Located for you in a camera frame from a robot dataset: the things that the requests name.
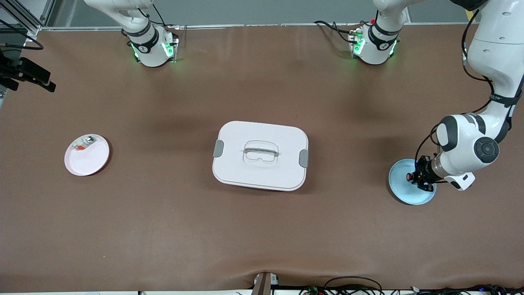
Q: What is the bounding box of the black left base cable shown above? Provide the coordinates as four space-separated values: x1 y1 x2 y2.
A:
314 19 361 45

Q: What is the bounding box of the black base cable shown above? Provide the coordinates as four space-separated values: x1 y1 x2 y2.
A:
314 19 361 45
139 0 179 30

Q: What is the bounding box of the white lidded storage box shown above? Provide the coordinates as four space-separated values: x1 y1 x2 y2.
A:
212 120 309 192

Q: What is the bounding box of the black cable tangle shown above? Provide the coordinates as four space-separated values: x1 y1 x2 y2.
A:
299 276 524 295

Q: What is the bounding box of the pink round plate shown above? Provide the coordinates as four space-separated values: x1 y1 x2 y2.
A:
64 134 110 177

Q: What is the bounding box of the black right base cable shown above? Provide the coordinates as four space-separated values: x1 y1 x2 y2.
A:
139 0 179 30

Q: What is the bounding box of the brown table cover sheet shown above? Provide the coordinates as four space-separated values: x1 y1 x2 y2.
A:
0 24 524 293

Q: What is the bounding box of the silver table edge rail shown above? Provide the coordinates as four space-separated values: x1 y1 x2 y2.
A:
39 22 471 32

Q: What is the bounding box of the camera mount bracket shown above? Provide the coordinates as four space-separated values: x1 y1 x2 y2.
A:
251 272 280 295

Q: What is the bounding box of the light blue round plate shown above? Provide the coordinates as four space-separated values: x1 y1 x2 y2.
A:
388 159 437 206

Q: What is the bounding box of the aluminium frame corner post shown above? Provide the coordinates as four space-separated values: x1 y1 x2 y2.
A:
0 0 56 36

